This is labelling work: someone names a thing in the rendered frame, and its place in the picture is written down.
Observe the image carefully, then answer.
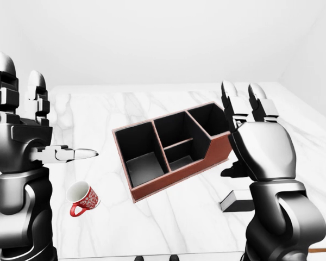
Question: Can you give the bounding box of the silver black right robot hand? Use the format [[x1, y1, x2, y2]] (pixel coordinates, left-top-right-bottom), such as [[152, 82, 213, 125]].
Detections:
[[220, 80, 297, 182]]

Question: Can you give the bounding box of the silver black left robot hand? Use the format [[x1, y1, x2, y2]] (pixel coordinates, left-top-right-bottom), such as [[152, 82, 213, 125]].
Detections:
[[0, 51, 99, 173]]

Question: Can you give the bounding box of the red-brown desk caddy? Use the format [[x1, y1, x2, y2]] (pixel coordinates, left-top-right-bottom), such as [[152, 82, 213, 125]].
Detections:
[[112, 101, 234, 204]]

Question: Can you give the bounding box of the red patterned mug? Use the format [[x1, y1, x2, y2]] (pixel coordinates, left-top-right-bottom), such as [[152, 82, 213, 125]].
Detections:
[[66, 181, 101, 218]]

